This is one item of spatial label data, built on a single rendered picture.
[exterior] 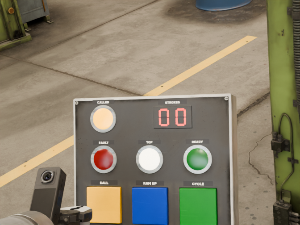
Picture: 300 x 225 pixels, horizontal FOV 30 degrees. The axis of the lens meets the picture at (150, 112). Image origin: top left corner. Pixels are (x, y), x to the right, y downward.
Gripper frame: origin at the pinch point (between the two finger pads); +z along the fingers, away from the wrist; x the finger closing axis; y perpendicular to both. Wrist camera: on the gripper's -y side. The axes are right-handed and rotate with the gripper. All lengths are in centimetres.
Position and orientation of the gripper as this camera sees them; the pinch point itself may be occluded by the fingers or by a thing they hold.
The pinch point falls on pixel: (84, 208)
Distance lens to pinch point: 108.9
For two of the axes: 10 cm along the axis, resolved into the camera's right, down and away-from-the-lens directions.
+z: 2.8, 0.3, 9.6
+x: 9.6, -0.2, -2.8
